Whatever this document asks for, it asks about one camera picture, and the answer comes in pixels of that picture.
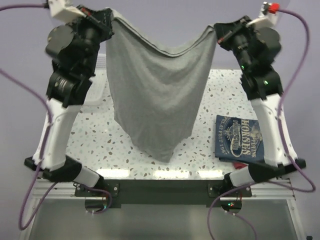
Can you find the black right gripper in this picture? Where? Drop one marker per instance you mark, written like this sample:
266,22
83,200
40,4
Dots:
226,31

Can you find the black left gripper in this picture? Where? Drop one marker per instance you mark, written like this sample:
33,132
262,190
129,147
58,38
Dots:
101,19

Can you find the grey tank top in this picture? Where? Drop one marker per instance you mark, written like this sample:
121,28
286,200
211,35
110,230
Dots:
156,90

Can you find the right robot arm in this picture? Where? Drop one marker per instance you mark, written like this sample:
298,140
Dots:
263,88

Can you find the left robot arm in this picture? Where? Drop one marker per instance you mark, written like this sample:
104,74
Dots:
73,48

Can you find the folded blue printed tank top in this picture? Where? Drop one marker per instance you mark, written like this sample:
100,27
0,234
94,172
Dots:
238,140

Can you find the white plastic basket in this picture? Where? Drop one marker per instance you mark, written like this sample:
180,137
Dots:
95,94

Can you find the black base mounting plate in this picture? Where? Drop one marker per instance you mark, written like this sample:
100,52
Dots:
162,191

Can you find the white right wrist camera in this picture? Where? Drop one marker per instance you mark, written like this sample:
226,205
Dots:
268,16

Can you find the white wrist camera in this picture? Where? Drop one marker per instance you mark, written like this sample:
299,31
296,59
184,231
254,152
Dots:
268,16
64,10

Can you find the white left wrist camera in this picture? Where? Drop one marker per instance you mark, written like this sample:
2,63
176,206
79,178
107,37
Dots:
64,10

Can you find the aluminium rail frame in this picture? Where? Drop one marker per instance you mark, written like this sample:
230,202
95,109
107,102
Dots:
279,190

